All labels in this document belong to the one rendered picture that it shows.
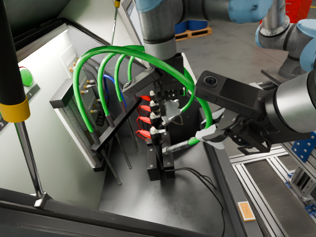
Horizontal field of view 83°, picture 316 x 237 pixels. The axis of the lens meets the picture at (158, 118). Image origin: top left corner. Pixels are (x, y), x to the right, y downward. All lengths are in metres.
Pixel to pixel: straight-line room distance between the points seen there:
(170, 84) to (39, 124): 0.36
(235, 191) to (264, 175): 1.00
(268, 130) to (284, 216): 1.21
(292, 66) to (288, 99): 0.78
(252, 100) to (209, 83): 0.07
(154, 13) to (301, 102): 0.29
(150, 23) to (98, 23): 0.44
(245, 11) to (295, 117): 0.21
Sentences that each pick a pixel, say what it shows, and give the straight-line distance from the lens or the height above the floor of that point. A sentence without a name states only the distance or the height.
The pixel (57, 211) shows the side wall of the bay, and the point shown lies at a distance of 0.31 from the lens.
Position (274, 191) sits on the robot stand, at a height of 0.21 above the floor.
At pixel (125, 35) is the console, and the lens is 0.82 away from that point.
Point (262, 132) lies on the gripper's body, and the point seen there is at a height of 1.29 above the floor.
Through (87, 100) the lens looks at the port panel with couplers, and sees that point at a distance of 0.83.
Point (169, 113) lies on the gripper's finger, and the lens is 0.53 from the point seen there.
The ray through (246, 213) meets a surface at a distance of 0.63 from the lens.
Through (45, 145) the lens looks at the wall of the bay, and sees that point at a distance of 0.57.
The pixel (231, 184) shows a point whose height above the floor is 0.95.
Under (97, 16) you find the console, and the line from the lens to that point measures 0.83.
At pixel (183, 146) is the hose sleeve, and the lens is 0.48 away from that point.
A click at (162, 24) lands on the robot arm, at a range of 0.41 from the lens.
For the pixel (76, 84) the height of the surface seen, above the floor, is 1.34.
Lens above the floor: 1.53
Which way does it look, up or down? 39 degrees down
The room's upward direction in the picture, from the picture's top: 11 degrees counter-clockwise
